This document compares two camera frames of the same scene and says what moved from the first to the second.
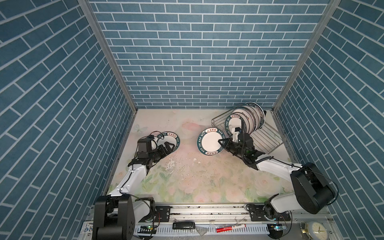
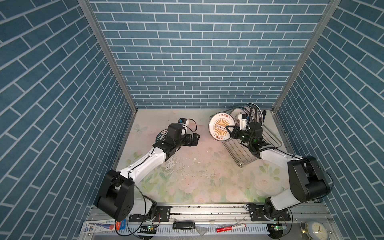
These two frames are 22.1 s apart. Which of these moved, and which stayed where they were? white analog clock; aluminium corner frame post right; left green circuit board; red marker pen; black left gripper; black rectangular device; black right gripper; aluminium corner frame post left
Moved: black left gripper; black right gripper
Stayed: red marker pen; black rectangular device; aluminium corner frame post left; aluminium corner frame post right; white analog clock; left green circuit board
